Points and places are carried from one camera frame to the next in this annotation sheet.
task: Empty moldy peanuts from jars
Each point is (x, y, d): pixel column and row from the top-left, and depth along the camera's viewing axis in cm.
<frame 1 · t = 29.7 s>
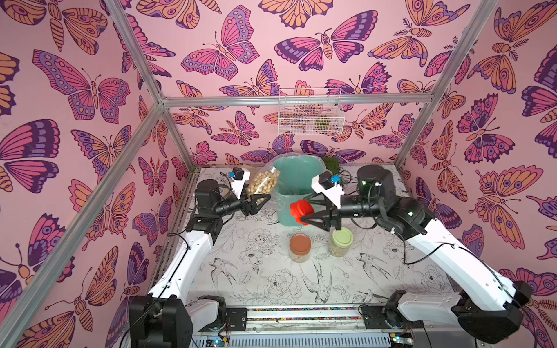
left hand: (265, 191, 74), fingers open
right hand: (305, 206, 59), fingers open
clear plastic bin liner: (298, 171, 94), point 20 cm above the table
brown-lid peanut jar: (299, 247, 82), point 11 cm above the table
green-lid peanut jar: (341, 242, 79), point 14 cm above the table

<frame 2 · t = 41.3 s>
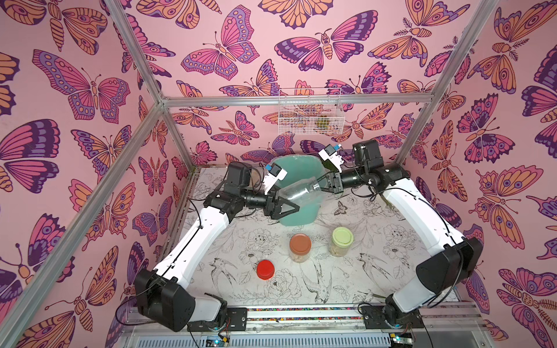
left hand: (294, 203, 68), fingers open
right hand: (314, 184, 69), fingers closed
red jar lid: (265, 270, 87), on the table
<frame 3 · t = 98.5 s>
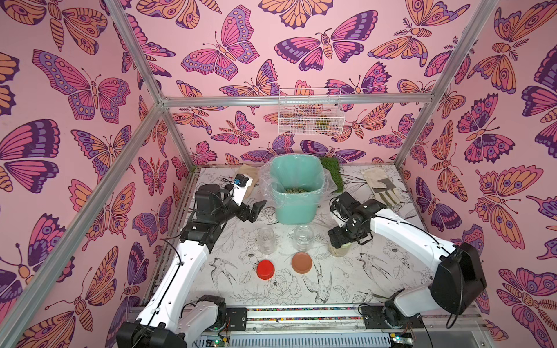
left hand: (255, 192, 75), fingers open
right hand: (341, 237, 83), fingers open
brown-lid peanut jar: (304, 237, 94), on the table
pile of dumped peanuts: (294, 191, 106), point 5 cm above the table
brown jar lid: (302, 262, 88), on the table
right beige work glove: (382, 185, 112), point 2 cm above the table
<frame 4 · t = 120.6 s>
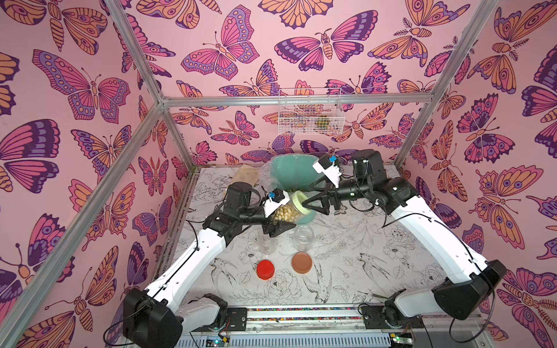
left hand: (291, 212, 71), fingers open
right hand: (310, 192, 65), fingers open
green-lid peanut jar: (292, 210, 68), point 31 cm above the table
